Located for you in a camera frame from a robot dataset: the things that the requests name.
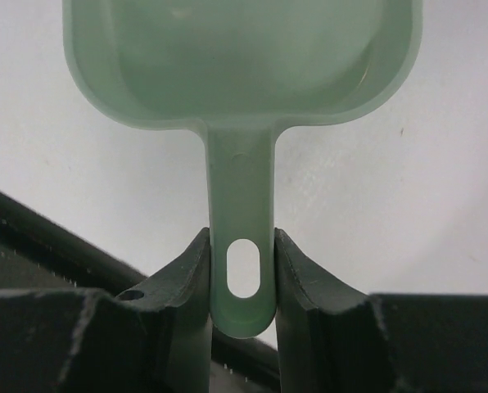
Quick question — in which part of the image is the green plastic dustpan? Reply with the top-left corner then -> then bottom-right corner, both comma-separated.
61,1 -> 423,338

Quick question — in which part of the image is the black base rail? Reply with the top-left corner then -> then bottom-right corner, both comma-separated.
0,192 -> 280,392

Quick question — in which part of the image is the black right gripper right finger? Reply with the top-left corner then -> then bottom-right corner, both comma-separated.
275,229 -> 488,392

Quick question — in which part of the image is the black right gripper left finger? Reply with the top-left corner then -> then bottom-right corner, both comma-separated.
0,229 -> 211,392

